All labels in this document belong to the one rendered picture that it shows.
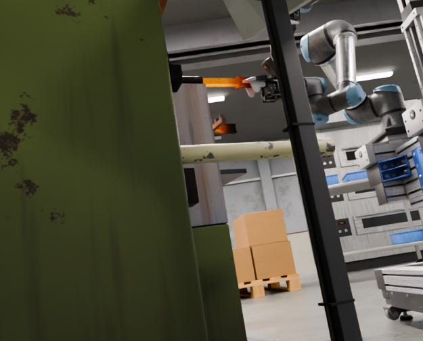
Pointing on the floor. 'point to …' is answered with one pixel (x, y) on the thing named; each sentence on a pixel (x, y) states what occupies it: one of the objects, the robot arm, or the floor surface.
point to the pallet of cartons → (263, 254)
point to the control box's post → (314, 176)
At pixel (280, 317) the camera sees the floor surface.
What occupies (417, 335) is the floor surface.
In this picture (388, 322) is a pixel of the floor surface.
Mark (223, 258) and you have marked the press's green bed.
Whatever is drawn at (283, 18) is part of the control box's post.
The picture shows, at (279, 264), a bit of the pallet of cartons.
